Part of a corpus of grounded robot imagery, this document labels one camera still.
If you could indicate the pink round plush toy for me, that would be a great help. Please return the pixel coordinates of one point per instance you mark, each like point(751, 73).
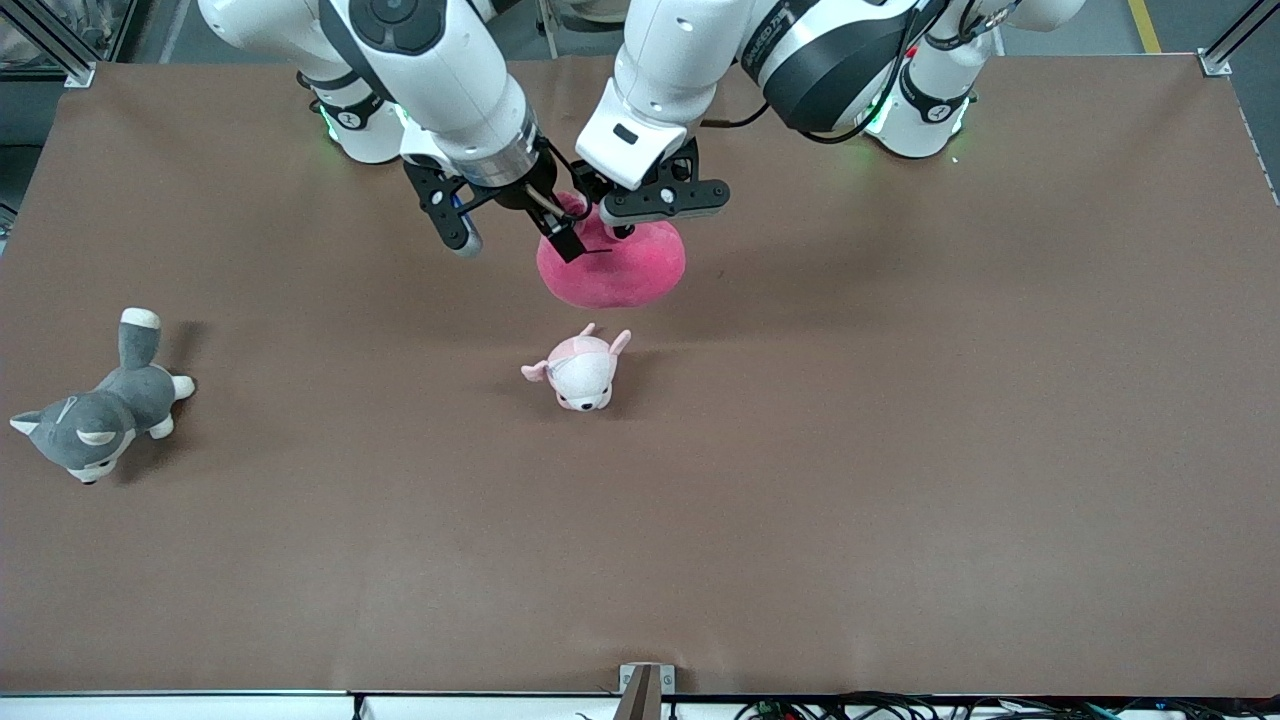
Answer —
point(620, 275)

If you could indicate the grey husky plush toy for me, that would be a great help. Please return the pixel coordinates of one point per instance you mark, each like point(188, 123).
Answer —
point(95, 425)

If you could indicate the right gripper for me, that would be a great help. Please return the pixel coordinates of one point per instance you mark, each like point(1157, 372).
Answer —
point(537, 190)

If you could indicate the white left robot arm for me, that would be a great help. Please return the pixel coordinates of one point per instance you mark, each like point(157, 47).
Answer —
point(850, 60)

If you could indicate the aluminium frame post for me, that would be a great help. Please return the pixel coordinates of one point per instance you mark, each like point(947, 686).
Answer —
point(1225, 50)
point(55, 50)

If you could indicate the pink white puppy plush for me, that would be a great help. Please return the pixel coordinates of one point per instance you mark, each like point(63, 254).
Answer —
point(582, 375)

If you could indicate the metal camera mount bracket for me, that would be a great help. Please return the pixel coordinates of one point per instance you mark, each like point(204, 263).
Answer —
point(645, 690)

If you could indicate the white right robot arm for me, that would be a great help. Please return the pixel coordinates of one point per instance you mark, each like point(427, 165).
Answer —
point(440, 70)

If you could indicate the white table edge rail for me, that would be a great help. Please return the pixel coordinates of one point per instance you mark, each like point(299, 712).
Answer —
point(180, 706)

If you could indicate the white stand with metal legs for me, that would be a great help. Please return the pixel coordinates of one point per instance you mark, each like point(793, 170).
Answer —
point(590, 10)

